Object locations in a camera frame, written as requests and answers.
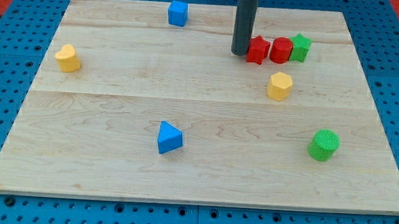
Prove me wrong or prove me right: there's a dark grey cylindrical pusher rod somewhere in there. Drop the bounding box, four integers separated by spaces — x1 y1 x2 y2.
231 0 259 56

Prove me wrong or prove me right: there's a blue cube block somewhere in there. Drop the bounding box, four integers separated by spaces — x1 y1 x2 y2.
168 1 188 27

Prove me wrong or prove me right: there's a green cylinder block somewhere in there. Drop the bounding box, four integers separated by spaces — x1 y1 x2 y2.
308 128 341 162

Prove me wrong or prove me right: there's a red cylinder block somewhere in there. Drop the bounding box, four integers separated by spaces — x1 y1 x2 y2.
269 37 293 64

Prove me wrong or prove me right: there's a light wooden board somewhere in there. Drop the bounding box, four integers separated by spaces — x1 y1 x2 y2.
0 0 399 216

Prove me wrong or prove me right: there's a red star block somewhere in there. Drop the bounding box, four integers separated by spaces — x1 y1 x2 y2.
246 35 270 65

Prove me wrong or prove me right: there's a yellow hexagon block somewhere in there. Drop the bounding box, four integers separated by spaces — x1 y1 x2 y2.
267 71 293 102

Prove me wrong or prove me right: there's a blue triangle block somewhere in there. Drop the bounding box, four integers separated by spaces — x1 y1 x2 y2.
157 121 184 154

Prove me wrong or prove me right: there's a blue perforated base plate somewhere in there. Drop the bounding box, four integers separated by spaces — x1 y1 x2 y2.
0 0 399 224

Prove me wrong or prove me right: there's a green star block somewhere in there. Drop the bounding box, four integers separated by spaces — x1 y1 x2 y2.
289 33 312 62

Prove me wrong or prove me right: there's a yellow heart block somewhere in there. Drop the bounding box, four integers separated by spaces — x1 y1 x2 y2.
54 44 81 73

